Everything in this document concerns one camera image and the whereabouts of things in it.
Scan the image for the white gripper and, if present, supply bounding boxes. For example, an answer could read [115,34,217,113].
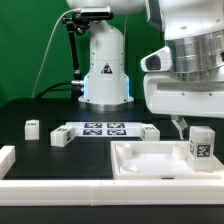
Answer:
[141,47,224,140]

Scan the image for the white square tabletop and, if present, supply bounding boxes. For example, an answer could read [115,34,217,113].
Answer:
[111,141,224,180]

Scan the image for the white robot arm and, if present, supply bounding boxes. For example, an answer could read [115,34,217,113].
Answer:
[66,0,224,122]

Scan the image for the white U-shaped fence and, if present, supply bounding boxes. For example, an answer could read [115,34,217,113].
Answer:
[0,146,224,206]

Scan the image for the white marker base plate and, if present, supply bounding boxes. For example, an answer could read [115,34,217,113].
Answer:
[67,122,141,137]

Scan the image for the black base cables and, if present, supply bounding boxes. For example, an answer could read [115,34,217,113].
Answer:
[35,79,86,100]

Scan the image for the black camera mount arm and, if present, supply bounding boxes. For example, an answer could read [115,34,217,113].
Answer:
[62,16,85,80]

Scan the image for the grey camera on mount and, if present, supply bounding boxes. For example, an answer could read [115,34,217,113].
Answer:
[75,6,113,20]

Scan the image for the white camera cable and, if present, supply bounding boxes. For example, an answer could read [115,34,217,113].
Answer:
[31,7,82,99]

